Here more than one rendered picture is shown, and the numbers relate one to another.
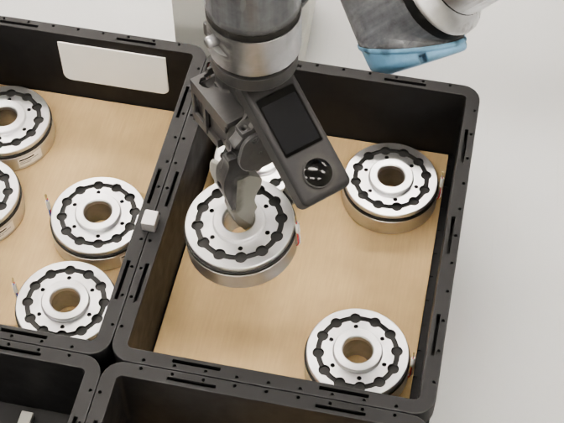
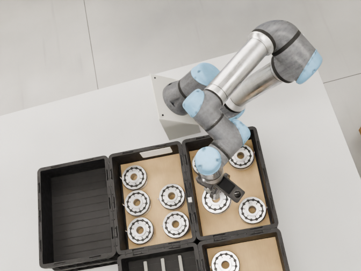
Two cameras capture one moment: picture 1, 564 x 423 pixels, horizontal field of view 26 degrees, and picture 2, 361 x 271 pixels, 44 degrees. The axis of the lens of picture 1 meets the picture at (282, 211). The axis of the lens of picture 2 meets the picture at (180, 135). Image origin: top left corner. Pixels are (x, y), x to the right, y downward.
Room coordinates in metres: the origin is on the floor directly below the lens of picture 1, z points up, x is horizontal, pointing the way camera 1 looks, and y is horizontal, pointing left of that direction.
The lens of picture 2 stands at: (0.26, 0.06, 2.55)
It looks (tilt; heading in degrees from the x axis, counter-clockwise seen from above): 67 degrees down; 1
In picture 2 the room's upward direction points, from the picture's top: 23 degrees counter-clockwise
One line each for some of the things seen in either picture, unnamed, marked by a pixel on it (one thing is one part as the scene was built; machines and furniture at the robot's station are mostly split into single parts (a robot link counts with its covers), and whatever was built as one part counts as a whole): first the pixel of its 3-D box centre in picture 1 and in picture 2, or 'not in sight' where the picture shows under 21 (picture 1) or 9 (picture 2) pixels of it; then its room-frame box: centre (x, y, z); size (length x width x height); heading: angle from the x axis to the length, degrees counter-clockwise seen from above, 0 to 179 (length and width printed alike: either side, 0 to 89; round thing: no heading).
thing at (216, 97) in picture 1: (251, 92); (211, 177); (0.69, 0.03, 1.13); 0.09 x 0.08 x 0.12; 33
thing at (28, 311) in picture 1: (65, 303); (175, 224); (0.66, 0.22, 0.86); 0.10 x 0.10 x 0.01
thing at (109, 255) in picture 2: not in sight; (76, 210); (0.84, 0.56, 0.92); 0.40 x 0.30 x 0.02; 168
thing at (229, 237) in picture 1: (238, 220); (215, 198); (0.66, 0.04, 1.00); 0.05 x 0.05 x 0.01
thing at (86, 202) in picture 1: (97, 212); (171, 195); (0.77, 0.19, 0.86); 0.05 x 0.05 x 0.01
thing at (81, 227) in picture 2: not in sight; (80, 213); (0.84, 0.56, 0.87); 0.40 x 0.30 x 0.11; 168
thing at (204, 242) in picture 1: (239, 223); (216, 198); (0.66, 0.04, 1.00); 0.10 x 0.10 x 0.01
